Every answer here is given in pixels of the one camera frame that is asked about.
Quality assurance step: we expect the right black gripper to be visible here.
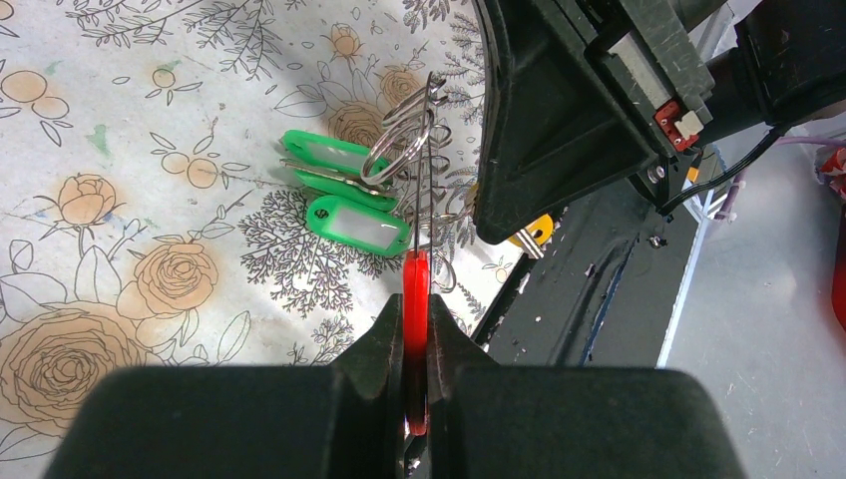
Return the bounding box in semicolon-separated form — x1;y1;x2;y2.
473;1;715;244

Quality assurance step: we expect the large keyring with red handle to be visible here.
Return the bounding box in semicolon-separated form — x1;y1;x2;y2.
359;71;464;438

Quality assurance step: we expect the floral patterned table mat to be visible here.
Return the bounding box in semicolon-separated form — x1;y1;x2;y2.
0;0;530;479

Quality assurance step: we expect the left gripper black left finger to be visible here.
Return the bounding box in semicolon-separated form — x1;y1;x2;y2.
46;294;404;478

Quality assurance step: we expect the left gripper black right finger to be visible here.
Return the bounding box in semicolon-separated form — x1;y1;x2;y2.
427;295;744;478

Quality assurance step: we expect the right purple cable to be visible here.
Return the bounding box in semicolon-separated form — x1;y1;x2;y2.
713;135;846;223

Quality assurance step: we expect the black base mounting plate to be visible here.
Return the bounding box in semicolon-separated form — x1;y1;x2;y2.
473;181;698;367

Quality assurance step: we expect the yellow headed key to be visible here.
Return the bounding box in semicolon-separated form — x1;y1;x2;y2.
508;215;555;259

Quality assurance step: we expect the green key tag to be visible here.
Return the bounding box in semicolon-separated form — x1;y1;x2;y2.
280;130;370;175
305;195;410;256
294;171;398;212

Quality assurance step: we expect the red cloth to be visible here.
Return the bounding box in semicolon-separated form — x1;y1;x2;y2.
817;147;846;328

